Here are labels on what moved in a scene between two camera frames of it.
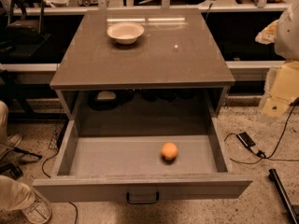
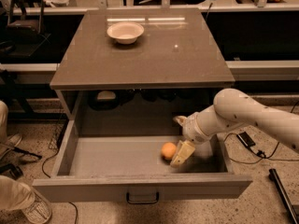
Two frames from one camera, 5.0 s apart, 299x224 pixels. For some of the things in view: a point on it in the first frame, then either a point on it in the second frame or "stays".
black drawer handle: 143,202 stays
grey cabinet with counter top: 142,73 stays
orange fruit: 169,150 stays
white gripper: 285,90 to 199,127
